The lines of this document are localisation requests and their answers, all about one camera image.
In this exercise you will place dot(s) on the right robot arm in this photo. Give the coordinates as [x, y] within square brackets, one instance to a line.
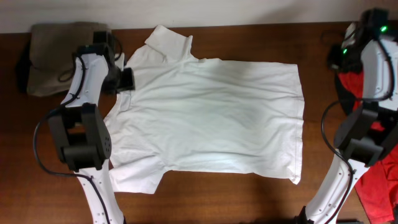
[369, 133]

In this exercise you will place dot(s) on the folded dark garment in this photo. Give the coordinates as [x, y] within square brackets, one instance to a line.
[22, 69]

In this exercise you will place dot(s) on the folded khaki pants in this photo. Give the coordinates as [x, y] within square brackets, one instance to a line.
[50, 54]

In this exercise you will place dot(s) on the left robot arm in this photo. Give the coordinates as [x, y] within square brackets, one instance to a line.
[81, 137]

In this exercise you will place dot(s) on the white polo shirt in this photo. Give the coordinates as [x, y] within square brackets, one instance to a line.
[203, 115]

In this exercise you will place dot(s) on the red garment pile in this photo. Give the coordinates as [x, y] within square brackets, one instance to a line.
[377, 189]

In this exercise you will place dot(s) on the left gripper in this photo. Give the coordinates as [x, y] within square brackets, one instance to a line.
[126, 84]

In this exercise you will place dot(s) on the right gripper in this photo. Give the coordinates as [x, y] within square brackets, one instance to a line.
[334, 51]

